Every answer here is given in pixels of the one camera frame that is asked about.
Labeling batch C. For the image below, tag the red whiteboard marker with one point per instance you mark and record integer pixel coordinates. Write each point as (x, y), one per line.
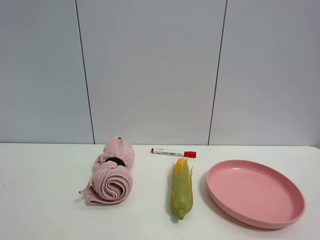
(179, 153)

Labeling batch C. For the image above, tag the black hair band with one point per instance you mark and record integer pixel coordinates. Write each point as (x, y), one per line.
(116, 160)

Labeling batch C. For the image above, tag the toy corn cob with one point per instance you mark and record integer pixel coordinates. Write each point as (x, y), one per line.
(182, 188)

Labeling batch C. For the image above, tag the rolled pink towel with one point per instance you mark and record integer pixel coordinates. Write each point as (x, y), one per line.
(110, 183)

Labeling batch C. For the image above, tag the pink plastic plate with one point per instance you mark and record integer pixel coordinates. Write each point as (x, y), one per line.
(255, 194)

